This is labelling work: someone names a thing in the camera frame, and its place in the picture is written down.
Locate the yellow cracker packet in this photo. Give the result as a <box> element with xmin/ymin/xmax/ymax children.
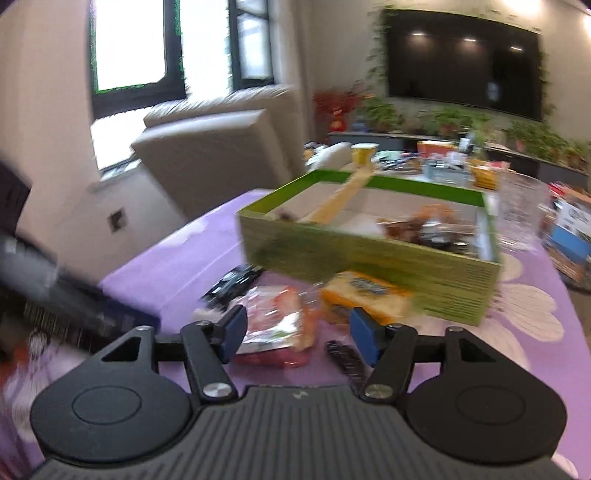
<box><xmin>320</xmin><ymin>271</ymin><xmax>419</xmax><ymax>325</ymax></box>

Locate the long gold snack stick packet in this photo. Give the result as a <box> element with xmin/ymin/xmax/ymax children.
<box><xmin>301</xmin><ymin>165</ymin><xmax>373</xmax><ymax>225</ymax></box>

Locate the brown biscuits clear packet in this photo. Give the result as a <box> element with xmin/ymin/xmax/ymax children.
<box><xmin>233</xmin><ymin>285</ymin><xmax>321</xmax><ymax>369</ymax></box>

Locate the green cardboard box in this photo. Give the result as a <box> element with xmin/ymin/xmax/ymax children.
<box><xmin>238</xmin><ymin>170</ymin><xmax>501</xmax><ymax>326</ymax></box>

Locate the purple floral tablecloth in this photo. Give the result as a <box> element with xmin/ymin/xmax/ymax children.
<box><xmin>1</xmin><ymin>190</ymin><xmax>590</xmax><ymax>479</ymax></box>

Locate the grey blue storage tray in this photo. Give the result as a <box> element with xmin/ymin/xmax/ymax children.
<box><xmin>423</xmin><ymin>159</ymin><xmax>470</xmax><ymax>187</ymax></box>

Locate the beige sofa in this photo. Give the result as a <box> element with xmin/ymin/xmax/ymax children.
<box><xmin>130</xmin><ymin>84</ymin><xmax>353</xmax><ymax>222</ymax></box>

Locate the yellow canister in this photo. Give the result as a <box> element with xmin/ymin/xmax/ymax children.
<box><xmin>351</xmin><ymin>142</ymin><xmax>380</xmax><ymax>167</ymax></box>

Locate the yellow woven basket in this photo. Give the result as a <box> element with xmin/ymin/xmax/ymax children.
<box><xmin>470</xmin><ymin>159</ymin><xmax>501</xmax><ymax>191</ymax></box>

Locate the clear glass mug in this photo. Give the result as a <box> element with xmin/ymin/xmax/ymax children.
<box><xmin>497</xmin><ymin>170</ymin><xmax>550</xmax><ymax>251</ymax></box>

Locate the blue white carton box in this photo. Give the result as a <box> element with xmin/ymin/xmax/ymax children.
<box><xmin>546</xmin><ymin>188</ymin><xmax>590</xmax><ymax>283</ymax></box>

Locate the wall power socket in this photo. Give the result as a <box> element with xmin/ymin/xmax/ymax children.
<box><xmin>108</xmin><ymin>208</ymin><xmax>127</xmax><ymax>233</ymax></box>

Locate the black wall television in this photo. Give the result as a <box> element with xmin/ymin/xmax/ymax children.
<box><xmin>382</xmin><ymin>9</ymin><xmax>543</xmax><ymax>121</ymax></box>

